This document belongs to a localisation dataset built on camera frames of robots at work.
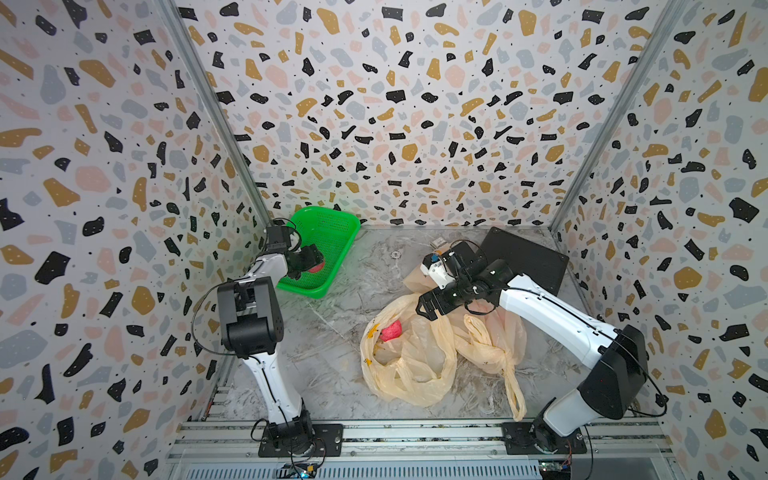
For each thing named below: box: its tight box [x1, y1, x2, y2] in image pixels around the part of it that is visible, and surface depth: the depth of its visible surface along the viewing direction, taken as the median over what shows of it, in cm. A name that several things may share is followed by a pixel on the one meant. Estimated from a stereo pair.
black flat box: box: [480, 226, 569, 296], surface depth 112 cm
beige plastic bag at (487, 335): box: [403, 266, 527, 422], surface depth 79 cm
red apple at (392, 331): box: [380, 320, 402, 342], surface depth 88 cm
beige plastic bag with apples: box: [360, 293, 457, 407], surface depth 81 cm
